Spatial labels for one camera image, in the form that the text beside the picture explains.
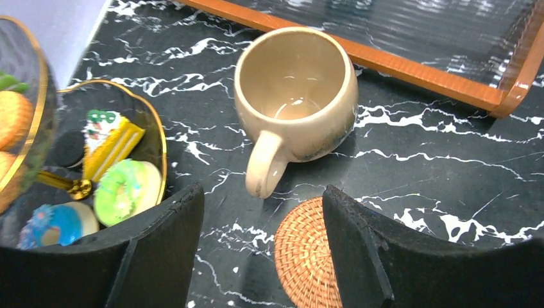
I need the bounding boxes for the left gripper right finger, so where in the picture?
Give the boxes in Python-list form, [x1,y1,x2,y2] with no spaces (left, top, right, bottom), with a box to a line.
[323,185,543,307]

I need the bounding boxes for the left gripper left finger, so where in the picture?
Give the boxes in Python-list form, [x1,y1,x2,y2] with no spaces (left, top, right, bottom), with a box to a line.
[1,182,205,307]

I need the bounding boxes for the woven coaster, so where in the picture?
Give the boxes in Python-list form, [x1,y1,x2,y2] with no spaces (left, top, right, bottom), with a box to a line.
[275,197,343,307]

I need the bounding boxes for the yellow frosted donut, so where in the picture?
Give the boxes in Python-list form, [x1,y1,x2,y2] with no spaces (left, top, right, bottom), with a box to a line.
[94,158,162,227]

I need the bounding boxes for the blue white donut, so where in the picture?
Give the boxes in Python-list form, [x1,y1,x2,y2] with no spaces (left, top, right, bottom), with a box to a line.
[17,201,99,250]

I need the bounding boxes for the yellow layered cake slice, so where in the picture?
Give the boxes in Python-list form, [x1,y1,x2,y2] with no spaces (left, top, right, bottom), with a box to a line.
[82,109,146,183]

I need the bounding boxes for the yellow biscuit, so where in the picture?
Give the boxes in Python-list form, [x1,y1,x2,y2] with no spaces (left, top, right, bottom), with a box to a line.
[1,90,33,150]
[1,151,22,213]

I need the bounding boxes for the black cookie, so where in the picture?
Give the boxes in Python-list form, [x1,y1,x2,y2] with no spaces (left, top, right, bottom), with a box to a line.
[52,130,85,171]

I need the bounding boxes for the green triangular cake slice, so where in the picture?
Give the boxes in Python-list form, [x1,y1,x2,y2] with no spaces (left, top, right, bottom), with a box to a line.
[0,71,30,94]

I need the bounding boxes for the three-tier glass cake stand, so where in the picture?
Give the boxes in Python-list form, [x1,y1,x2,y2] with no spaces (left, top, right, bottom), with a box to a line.
[1,17,167,250]

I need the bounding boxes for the beige mug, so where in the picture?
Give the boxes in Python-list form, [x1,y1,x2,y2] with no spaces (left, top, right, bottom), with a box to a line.
[234,27,359,198]

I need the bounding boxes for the orange wooden rack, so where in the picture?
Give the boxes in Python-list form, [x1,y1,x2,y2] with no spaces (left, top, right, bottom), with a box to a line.
[188,0,543,118]

